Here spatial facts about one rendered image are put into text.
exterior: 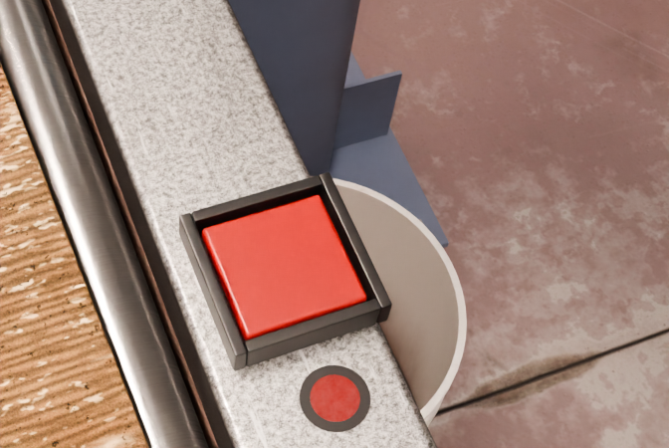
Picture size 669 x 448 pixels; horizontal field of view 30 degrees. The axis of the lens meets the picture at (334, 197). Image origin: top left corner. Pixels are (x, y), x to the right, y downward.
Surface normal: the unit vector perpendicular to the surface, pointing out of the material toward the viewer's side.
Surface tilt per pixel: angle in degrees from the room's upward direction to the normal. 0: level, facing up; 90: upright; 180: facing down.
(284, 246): 0
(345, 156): 0
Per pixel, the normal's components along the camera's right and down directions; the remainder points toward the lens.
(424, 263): -0.84, 0.37
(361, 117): 0.38, 0.80
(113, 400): 0.11, -0.53
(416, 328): -0.93, 0.20
